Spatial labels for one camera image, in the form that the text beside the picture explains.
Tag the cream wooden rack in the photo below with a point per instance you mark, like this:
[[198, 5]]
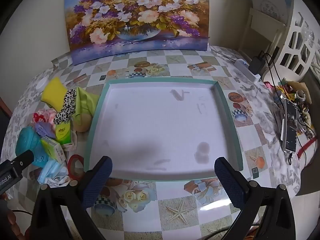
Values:
[[260, 27]]

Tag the black charger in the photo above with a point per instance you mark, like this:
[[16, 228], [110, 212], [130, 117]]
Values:
[[256, 65]]

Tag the floral painting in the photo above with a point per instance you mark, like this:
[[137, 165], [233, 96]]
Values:
[[137, 17]]

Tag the yellow sponge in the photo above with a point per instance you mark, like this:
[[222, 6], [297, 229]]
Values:
[[52, 93]]

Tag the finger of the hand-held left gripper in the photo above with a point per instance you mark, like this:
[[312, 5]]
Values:
[[25, 158]]

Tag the smartphone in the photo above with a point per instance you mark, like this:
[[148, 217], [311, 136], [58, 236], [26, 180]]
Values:
[[290, 125]]

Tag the blue face mask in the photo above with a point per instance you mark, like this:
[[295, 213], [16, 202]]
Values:
[[51, 171]]

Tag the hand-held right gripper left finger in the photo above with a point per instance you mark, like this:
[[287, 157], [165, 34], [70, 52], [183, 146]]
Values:
[[97, 180]]

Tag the purple wipes packet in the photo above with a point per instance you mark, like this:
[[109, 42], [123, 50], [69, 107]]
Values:
[[43, 128]]

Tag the checkered printed tablecloth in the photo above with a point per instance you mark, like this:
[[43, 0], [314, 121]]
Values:
[[175, 62]]

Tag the person's left hand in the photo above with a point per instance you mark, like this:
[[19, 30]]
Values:
[[11, 221]]

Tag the pink and white cloth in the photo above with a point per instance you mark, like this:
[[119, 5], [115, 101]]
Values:
[[48, 116]]

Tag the teal-rimmed white tray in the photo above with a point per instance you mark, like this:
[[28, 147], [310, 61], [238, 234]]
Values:
[[162, 125]]

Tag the yellow-green and white tissue packet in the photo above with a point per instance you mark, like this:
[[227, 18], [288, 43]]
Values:
[[53, 151]]

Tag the teal round plastic container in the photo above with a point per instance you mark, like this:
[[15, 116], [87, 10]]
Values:
[[28, 142]]

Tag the white power strip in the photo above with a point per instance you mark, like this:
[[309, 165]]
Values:
[[243, 66]]

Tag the leopard print scrunchie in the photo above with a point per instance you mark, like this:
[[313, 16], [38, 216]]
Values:
[[66, 105]]

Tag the green tissue packet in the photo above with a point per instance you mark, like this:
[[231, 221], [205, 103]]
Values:
[[62, 136]]

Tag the pile of assorted trinkets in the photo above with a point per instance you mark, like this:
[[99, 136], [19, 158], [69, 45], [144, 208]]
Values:
[[295, 90]]

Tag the white lattice shelf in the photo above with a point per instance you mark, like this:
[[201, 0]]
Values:
[[295, 42]]

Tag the red tape roll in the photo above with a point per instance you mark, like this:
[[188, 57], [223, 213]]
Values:
[[75, 157]]

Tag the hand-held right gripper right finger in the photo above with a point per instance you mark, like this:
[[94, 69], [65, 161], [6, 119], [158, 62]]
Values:
[[230, 180]]

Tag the lime green cloth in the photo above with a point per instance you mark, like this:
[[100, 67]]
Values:
[[86, 102]]

